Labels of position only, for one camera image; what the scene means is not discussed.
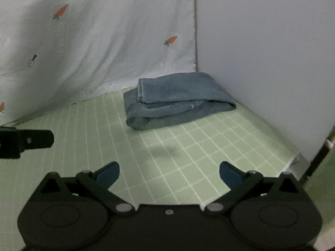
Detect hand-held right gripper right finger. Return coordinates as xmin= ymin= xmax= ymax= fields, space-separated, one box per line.
xmin=204 ymin=161 xmax=302 ymax=216

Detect green checked bed mat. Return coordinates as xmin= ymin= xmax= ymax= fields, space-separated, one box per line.
xmin=0 ymin=87 xmax=301 ymax=251

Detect dark bed frame post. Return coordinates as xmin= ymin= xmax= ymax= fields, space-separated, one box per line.
xmin=300 ymin=140 xmax=331 ymax=186

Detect blue denim jeans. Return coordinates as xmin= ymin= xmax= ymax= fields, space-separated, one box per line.
xmin=123 ymin=72 xmax=237 ymax=131

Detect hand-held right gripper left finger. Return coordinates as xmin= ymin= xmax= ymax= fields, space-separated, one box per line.
xmin=39 ymin=161 xmax=137 ymax=216

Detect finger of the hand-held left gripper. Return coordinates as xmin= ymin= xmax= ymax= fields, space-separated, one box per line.
xmin=16 ymin=129 xmax=55 ymax=152

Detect white carrot-print sheet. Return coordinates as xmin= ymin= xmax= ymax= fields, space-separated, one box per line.
xmin=0 ymin=0 xmax=198 ymax=126

